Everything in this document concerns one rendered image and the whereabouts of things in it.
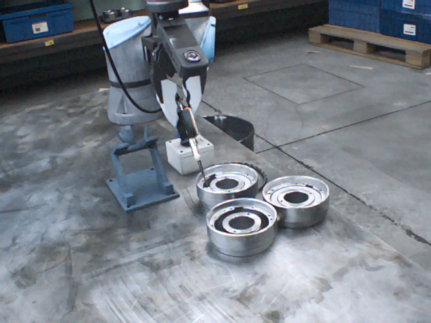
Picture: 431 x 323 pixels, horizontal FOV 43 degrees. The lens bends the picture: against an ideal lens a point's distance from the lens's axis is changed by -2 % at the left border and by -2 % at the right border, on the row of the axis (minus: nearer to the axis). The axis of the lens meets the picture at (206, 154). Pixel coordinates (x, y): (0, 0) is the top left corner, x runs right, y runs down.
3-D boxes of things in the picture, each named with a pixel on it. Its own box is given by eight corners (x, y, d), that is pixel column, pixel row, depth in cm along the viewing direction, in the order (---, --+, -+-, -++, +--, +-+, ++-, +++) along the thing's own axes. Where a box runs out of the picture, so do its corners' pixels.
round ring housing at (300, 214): (286, 190, 95) (285, 169, 93) (341, 206, 89) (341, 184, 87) (250, 219, 88) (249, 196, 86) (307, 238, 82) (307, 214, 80)
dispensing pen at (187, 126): (203, 186, 90) (172, 91, 92) (195, 190, 94) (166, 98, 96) (215, 182, 91) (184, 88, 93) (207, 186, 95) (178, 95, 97)
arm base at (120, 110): (101, 111, 140) (94, 74, 136) (155, 98, 146) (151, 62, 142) (118, 130, 128) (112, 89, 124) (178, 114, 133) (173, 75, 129)
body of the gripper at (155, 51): (184, 61, 98) (176, -7, 93) (203, 72, 91) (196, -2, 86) (143, 70, 95) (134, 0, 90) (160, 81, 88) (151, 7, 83)
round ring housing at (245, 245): (283, 255, 78) (282, 231, 77) (210, 262, 78) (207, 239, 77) (271, 217, 88) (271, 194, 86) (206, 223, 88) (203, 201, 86)
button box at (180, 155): (215, 165, 106) (213, 142, 104) (182, 175, 104) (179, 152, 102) (198, 151, 113) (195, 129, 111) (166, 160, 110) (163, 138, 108)
